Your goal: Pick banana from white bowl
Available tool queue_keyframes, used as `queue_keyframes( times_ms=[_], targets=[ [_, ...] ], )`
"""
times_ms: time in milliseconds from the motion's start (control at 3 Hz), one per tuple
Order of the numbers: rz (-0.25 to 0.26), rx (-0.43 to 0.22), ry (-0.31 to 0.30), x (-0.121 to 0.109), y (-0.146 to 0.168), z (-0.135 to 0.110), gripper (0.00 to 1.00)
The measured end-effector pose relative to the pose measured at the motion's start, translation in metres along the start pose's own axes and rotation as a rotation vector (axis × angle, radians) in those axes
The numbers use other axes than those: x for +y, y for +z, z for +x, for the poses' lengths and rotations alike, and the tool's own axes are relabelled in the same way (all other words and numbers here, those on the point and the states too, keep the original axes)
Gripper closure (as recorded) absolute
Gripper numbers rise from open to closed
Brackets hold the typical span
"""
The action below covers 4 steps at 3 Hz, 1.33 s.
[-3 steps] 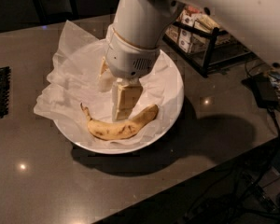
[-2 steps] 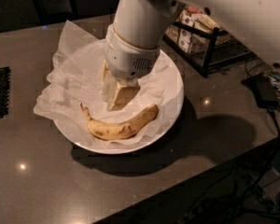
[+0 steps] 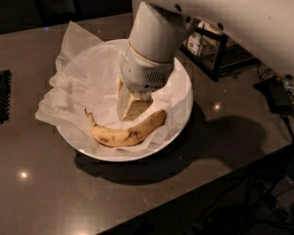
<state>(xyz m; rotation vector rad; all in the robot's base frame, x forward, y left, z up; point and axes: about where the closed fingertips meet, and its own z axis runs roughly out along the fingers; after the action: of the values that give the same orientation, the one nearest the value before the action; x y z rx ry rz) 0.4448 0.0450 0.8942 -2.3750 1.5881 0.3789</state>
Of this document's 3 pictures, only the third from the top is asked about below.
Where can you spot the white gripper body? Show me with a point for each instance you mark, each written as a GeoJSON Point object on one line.
{"type": "Point", "coordinates": [141, 72]}

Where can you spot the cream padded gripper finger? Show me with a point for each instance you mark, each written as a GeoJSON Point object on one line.
{"type": "Point", "coordinates": [134, 107]}
{"type": "Point", "coordinates": [123, 101]}

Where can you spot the yellow spotted banana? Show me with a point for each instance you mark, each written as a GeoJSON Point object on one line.
{"type": "Point", "coordinates": [115, 138]}

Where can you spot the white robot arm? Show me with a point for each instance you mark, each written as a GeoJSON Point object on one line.
{"type": "Point", "coordinates": [265, 28]}

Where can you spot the white round bowl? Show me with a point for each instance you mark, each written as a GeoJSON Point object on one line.
{"type": "Point", "coordinates": [181, 98]}

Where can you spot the white crumpled paper liner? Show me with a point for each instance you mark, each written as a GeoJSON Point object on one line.
{"type": "Point", "coordinates": [75, 40]}

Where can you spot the dark appliance in background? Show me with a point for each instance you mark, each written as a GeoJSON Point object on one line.
{"type": "Point", "coordinates": [58, 11]}

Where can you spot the black wire condiment rack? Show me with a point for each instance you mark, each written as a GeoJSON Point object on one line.
{"type": "Point", "coordinates": [215, 54]}

